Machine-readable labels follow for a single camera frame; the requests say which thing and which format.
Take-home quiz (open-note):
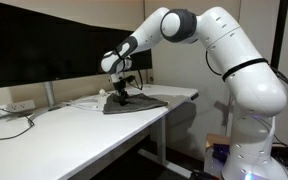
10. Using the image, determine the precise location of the black cable on desk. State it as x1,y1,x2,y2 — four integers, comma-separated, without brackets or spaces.
0,107,36,142

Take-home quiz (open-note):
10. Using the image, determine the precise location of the white power strip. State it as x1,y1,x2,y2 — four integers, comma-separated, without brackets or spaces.
6,100,35,112

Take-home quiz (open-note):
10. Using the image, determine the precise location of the small white round gadget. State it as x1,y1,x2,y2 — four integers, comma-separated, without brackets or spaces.
98,89,106,97

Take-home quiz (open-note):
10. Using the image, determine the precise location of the cardboard box on floor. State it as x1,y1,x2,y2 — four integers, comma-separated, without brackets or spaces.
204,133,232,176

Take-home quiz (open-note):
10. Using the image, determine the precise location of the silver monitor stand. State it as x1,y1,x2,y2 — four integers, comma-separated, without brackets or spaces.
30,81,64,120

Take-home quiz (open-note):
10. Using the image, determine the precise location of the black vertical pole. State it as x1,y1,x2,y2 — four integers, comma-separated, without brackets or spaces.
271,0,288,68

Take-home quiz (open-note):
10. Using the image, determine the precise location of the white desk frame leg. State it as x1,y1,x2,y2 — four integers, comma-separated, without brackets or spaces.
138,117,191,179

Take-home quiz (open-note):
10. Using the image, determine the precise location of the white cable on desk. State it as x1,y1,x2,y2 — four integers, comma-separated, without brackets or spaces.
65,96,106,112

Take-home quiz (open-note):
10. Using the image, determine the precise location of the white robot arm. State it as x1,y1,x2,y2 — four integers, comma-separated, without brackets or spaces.
101,7,288,180

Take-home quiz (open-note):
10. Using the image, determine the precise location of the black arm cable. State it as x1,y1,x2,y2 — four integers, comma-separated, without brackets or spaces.
126,66,144,91

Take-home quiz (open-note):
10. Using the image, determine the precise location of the wide black monitor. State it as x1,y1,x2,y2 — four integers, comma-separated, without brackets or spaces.
0,0,153,90

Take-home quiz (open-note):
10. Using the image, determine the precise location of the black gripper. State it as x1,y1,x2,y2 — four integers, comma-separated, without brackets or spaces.
110,74,129,104

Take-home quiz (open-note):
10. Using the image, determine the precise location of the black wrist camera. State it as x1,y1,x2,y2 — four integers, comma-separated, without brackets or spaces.
125,75,135,83

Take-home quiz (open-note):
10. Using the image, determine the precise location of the grey terry cloth towel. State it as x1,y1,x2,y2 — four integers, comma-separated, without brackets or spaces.
103,93,167,114

